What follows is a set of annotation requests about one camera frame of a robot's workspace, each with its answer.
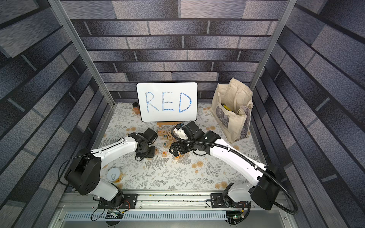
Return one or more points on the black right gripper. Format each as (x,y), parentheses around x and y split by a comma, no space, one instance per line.
(177,149)

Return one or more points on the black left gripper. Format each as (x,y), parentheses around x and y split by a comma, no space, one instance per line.
(152,155)

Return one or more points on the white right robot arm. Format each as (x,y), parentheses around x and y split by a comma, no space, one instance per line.
(259,189)

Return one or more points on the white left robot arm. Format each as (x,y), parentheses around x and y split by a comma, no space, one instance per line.
(84,171)

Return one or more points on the wooden whiteboard stand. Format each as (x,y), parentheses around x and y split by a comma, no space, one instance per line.
(161,124)

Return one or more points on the small brown spice jar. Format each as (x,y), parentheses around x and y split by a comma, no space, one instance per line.
(136,108)

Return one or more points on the beige canvas tote bag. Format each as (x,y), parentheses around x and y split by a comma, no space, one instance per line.
(232,108)

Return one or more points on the whiteboard with RED writing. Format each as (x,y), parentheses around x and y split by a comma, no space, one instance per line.
(168,101)

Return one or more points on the aluminium rail base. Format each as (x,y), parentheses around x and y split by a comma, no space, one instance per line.
(153,209)

